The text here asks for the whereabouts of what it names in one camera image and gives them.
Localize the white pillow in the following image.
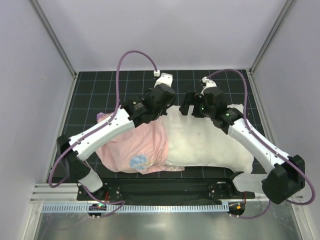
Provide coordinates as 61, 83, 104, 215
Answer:
161, 105, 254, 174

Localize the pink purple printed pillowcase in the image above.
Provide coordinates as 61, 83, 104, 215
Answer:
95, 116, 187, 175

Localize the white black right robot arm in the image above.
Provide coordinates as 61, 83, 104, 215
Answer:
179, 87, 306, 204

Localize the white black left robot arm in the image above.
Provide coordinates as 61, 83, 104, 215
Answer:
56, 83, 176, 201

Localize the black gridded work mat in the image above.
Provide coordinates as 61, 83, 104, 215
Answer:
46, 69, 267, 180

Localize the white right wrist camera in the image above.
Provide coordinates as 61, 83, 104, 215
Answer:
200, 76, 217, 91

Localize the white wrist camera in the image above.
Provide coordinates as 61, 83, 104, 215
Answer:
200, 76, 217, 91
154, 72, 173, 87

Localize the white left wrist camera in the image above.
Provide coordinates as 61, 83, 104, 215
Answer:
154, 72, 173, 87

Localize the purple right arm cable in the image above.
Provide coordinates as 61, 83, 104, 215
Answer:
204, 68, 316, 221

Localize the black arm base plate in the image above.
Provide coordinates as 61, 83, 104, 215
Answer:
77, 176, 256, 205

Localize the right aluminium frame post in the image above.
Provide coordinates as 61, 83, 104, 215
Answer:
249, 0, 297, 75

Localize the aluminium frame post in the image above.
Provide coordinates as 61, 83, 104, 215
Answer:
28, 0, 77, 78
249, 0, 297, 75

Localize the left aluminium rail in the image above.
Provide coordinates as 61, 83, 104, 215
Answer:
30, 182, 81, 204

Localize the slotted grey cable duct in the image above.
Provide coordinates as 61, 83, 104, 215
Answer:
41, 202, 229, 214

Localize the left aluminium frame post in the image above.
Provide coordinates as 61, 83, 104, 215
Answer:
28, 0, 77, 78

